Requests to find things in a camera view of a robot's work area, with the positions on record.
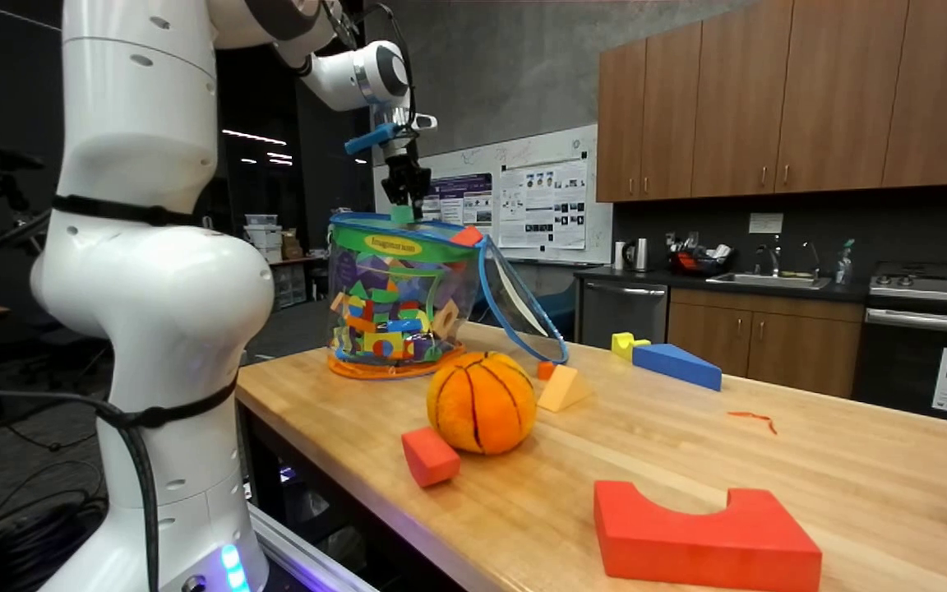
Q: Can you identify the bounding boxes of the tan wooden wedge block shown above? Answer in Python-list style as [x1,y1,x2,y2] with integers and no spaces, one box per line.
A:
[537,361,594,415]

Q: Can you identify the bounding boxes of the orange plush basketball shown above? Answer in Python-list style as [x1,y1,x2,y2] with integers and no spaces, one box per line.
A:
[423,349,542,462]

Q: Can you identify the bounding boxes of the wooden base cabinets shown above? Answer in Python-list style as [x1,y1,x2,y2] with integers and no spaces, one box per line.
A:
[664,284,867,399]

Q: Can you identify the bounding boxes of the whiteboard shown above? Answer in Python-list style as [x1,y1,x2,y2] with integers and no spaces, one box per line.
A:
[371,121,617,271]

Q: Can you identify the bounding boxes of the blue foam block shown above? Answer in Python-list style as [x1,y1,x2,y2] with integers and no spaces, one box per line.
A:
[629,339,728,394]

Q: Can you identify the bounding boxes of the stainless steel dishwasher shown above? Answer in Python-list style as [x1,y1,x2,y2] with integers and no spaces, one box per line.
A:
[574,271,670,353]

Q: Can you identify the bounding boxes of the dish rack with dishes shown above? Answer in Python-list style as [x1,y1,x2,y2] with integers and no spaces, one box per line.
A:
[661,226,735,281]

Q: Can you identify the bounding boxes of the printed paper poster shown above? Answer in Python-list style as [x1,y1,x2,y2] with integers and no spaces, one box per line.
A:
[491,159,594,258]

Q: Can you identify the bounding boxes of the wooden wall cabinets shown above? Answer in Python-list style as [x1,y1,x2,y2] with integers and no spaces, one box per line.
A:
[591,0,947,206]

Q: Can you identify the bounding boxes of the white wall outlet plate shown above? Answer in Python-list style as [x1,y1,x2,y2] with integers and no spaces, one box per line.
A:
[743,206,785,240]

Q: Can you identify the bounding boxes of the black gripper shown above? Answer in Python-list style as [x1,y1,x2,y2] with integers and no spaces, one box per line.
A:
[378,129,433,225]

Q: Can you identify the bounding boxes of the small red foam block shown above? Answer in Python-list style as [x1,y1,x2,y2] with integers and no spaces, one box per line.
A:
[399,425,465,493]

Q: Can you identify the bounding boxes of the soap bottle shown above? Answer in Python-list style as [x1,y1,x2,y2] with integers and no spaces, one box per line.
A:
[833,234,858,293]

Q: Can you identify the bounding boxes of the stainless steel oven range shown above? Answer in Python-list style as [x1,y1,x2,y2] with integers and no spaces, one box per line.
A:
[850,264,947,429]

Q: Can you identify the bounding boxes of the yellow foam block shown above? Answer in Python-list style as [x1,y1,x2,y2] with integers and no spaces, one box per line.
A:
[609,325,655,364]

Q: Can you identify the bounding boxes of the kitchen sink with faucet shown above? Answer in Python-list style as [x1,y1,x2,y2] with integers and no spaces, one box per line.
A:
[700,238,835,293]

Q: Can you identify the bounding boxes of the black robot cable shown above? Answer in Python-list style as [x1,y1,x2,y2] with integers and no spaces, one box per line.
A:
[0,374,240,592]

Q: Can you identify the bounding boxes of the clear bag of foam blocks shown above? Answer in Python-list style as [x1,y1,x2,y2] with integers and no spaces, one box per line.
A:
[323,206,571,386]

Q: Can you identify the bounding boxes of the red rubber band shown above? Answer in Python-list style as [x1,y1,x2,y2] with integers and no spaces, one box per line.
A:
[724,407,784,438]

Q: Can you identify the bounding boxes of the red arch foam block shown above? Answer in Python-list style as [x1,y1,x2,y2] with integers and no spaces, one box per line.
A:
[587,478,824,592]

